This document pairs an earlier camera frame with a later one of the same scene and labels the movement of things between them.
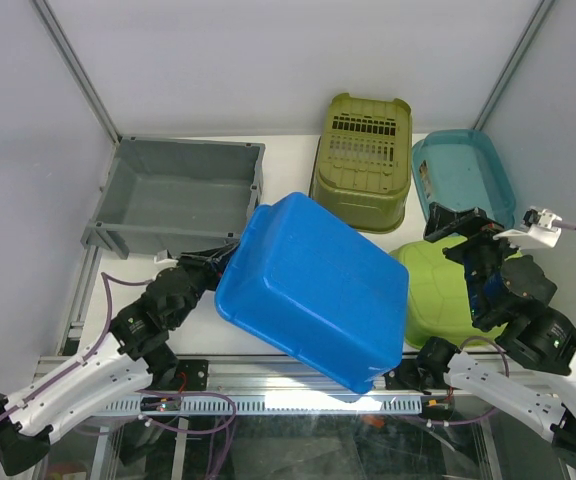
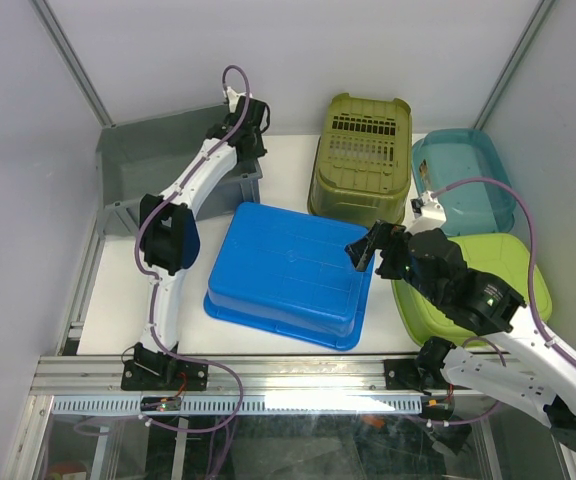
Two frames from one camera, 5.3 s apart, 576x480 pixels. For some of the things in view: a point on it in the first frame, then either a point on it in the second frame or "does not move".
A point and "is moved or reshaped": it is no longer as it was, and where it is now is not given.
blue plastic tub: x=325 y=289 is moved or reshaped
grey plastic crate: x=168 y=194 is moved or reshaped
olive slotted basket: x=363 y=162 does not move
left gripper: x=210 y=262 to x=260 y=149
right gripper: x=442 y=221 to x=361 y=252
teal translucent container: x=455 y=169 does not move
